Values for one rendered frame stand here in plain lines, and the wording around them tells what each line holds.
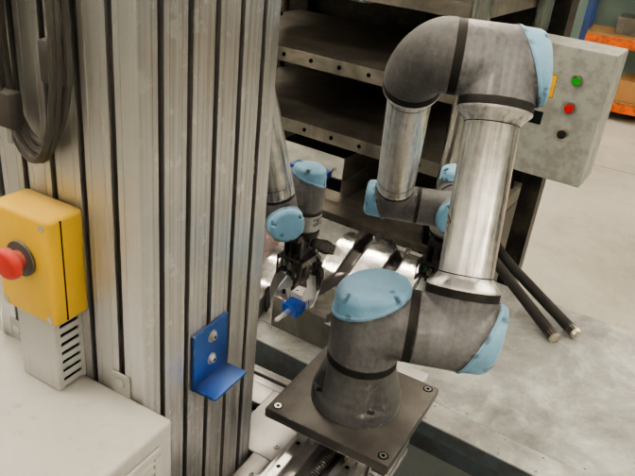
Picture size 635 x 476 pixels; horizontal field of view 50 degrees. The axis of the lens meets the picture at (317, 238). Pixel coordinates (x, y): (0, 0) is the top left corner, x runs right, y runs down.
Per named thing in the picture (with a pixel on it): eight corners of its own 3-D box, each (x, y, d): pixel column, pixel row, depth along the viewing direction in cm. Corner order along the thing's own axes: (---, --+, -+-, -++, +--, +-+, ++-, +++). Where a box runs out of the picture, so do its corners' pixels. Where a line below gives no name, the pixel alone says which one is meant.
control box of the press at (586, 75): (496, 453, 252) (616, 57, 184) (423, 417, 265) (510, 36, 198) (515, 421, 269) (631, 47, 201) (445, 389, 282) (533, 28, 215)
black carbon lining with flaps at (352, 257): (353, 322, 165) (358, 289, 160) (299, 297, 172) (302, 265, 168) (414, 268, 192) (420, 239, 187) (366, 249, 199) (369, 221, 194)
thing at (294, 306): (283, 333, 158) (284, 314, 156) (266, 326, 161) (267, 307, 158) (313, 311, 169) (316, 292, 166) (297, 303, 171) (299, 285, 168)
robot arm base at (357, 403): (376, 442, 106) (386, 393, 101) (294, 403, 112) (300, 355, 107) (413, 390, 118) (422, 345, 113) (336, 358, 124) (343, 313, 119)
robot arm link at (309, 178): (285, 159, 150) (321, 158, 153) (282, 203, 155) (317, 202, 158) (296, 173, 143) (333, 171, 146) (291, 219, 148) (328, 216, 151)
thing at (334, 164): (338, 203, 247) (344, 159, 239) (279, 181, 259) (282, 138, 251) (400, 167, 285) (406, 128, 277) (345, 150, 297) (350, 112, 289)
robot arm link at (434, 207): (414, 234, 134) (416, 212, 144) (471, 244, 133) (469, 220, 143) (420, 198, 130) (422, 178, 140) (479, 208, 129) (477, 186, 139)
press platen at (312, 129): (441, 179, 222) (444, 165, 220) (190, 100, 271) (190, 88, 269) (513, 130, 279) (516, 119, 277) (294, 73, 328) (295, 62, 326)
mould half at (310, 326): (358, 366, 161) (366, 319, 154) (270, 325, 172) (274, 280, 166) (442, 284, 199) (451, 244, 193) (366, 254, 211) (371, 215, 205)
